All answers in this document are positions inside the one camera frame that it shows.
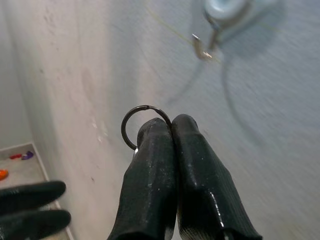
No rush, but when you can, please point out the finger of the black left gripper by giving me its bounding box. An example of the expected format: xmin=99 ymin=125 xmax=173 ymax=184
xmin=0 ymin=180 xmax=67 ymax=216
xmin=0 ymin=209 xmax=72 ymax=240

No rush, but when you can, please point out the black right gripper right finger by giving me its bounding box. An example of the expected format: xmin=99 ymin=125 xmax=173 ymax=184
xmin=171 ymin=113 xmax=263 ymax=240

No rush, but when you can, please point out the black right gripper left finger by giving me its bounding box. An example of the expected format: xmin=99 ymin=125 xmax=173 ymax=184
xmin=107 ymin=117 xmax=180 ymax=240

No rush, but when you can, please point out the dark metal key ring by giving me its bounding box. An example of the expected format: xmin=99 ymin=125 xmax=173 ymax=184
xmin=120 ymin=104 xmax=173 ymax=156

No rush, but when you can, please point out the purple toy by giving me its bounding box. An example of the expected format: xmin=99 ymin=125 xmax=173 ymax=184
xmin=21 ymin=150 xmax=35 ymax=161

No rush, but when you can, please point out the white wall hook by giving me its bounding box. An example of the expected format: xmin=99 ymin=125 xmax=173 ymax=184
xmin=191 ymin=0 xmax=278 ymax=61

